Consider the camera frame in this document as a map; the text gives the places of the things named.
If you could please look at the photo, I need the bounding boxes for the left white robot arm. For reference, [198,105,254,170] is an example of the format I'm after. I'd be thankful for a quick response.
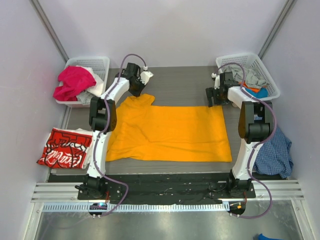
[75,62,153,200]

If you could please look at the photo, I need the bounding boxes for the pink t shirt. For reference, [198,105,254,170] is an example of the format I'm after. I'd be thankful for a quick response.
[53,66,96,102]

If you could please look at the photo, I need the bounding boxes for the white slotted cable duct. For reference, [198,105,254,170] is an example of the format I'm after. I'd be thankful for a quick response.
[42,202,230,213]

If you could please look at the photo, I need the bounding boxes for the blue t shirt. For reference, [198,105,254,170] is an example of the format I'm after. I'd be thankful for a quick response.
[251,87,269,99]

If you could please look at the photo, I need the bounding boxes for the blue checkered shirt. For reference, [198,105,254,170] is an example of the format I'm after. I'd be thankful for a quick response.
[254,127,294,179]

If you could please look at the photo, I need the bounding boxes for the right white plastic basket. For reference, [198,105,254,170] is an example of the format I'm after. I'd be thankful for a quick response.
[215,52,280,101]

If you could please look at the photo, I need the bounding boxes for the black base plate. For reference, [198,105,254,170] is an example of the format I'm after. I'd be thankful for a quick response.
[47,172,288,201]

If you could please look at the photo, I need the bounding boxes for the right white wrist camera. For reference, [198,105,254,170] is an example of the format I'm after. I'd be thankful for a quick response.
[211,73,221,90]

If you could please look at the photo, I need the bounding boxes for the red white printed t shirt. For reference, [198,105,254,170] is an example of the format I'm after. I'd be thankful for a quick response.
[36,128,93,169]

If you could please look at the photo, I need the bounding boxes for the orange yellow t shirt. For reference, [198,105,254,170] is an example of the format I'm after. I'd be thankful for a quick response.
[105,94,232,163]

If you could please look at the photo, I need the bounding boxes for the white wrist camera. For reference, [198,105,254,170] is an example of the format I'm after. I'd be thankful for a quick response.
[140,66,154,85]
[211,73,221,90]

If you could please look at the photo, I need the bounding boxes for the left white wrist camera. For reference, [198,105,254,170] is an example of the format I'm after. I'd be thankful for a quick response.
[140,66,154,85]

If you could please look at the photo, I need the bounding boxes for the white plastic basket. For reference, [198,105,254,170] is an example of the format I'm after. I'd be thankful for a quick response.
[55,56,110,108]
[215,52,280,101]

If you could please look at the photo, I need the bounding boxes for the left white plastic basket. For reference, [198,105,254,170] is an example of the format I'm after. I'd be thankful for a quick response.
[55,56,110,108]

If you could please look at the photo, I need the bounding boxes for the grey t shirt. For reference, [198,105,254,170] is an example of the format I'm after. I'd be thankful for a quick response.
[222,64,268,89]

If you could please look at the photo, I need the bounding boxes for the white grey garment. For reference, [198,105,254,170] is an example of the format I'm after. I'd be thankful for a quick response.
[76,65,104,105]

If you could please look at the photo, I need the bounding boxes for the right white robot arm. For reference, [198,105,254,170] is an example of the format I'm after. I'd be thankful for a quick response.
[205,72,275,198]

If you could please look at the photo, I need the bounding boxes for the orange garment in basket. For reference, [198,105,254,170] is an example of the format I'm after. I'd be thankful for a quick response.
[239,82,261,93]

